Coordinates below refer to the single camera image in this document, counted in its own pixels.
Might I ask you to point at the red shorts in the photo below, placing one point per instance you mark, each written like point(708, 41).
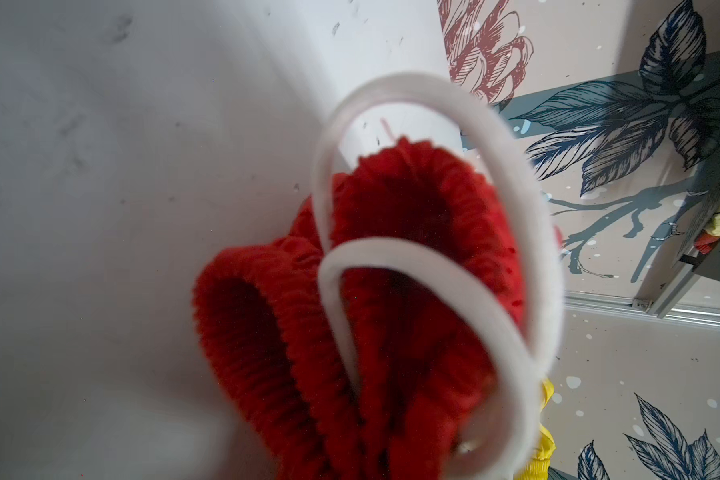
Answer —
point(406, 325)

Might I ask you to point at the yellow shorts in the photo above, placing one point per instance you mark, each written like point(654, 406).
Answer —
point(538, 466)

